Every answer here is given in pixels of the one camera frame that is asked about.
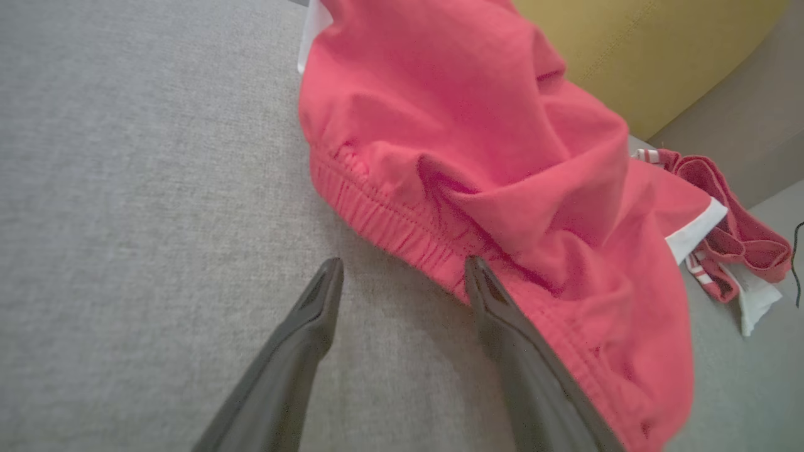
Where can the red shorts white hem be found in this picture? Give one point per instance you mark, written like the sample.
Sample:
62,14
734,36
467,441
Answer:
471,125

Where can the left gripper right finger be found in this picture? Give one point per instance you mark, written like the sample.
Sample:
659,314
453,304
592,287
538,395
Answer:
534,395

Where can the yellow sofa back cushion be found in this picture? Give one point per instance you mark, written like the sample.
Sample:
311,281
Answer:
659,56

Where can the red basketball jersey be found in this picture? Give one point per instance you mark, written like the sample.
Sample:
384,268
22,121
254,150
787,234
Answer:
747,245

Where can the grey fabric sofa seat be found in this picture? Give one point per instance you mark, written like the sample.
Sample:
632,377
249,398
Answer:
157,157

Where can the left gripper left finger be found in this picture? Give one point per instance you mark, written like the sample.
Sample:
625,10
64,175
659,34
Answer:
289,364

